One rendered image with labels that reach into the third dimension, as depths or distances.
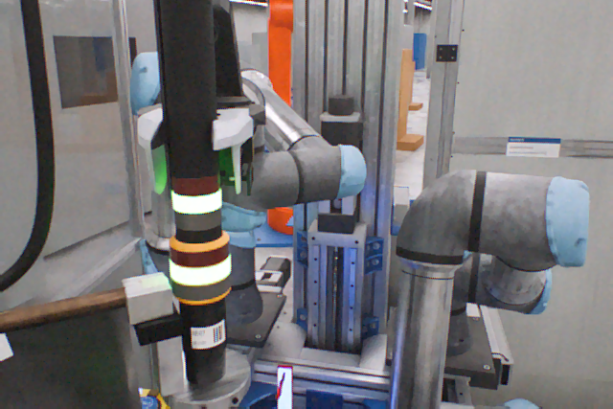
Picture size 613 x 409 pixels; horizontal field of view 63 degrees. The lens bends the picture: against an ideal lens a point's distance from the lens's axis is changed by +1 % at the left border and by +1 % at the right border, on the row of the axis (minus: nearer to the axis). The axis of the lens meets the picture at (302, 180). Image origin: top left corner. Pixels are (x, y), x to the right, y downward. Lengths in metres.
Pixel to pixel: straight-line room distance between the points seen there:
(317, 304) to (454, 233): 0.64
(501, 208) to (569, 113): 1.59
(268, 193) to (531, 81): 1.70
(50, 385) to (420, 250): 0.47
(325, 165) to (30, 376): 0.40
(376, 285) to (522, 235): 0.69
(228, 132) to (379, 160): 0.92
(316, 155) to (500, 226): 0.26
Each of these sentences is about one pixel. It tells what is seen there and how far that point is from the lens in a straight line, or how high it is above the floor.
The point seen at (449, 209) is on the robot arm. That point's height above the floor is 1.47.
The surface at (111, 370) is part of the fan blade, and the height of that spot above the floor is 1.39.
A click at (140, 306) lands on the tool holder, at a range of 0.37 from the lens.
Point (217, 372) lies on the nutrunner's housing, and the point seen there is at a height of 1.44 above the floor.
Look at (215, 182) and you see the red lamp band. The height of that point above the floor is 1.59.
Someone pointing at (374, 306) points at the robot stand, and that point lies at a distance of 1.36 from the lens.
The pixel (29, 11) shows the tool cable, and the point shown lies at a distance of 0.33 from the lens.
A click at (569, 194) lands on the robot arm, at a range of 0.71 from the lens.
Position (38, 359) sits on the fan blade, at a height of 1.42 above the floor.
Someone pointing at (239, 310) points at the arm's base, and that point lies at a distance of 1.23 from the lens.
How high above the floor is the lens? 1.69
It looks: 15 degrees down
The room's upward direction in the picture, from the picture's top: straight up
